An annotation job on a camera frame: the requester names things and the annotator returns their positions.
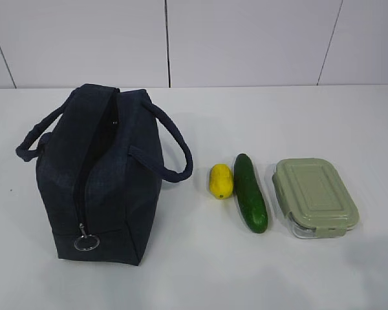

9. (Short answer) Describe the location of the yellow lemon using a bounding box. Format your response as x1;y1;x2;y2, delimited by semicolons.
209;163;234;200

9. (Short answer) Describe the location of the green cucumber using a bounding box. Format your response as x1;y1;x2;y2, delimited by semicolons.
234;153;268;234

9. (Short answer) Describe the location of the dark navy fabric lunch bag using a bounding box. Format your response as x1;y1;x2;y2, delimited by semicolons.
16;84;193;265

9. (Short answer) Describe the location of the glass container with green lid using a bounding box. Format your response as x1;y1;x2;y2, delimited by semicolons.
272;158;360;239

